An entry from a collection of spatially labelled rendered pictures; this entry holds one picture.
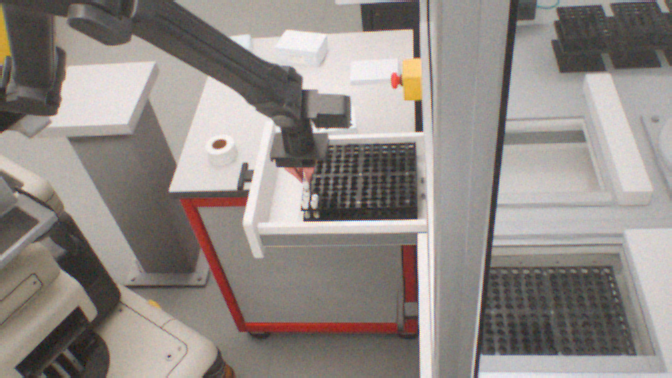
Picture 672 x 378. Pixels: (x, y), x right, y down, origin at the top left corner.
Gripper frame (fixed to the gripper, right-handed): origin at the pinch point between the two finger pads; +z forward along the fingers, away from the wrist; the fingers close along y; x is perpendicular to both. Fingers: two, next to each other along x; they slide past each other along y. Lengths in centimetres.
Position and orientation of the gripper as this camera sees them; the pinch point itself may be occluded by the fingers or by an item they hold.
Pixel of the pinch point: (305, 178)
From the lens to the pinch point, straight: 120.6
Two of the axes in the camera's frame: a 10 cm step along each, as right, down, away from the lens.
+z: 0.8, 6.6, 7.5
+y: -9.9, -0.2, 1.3
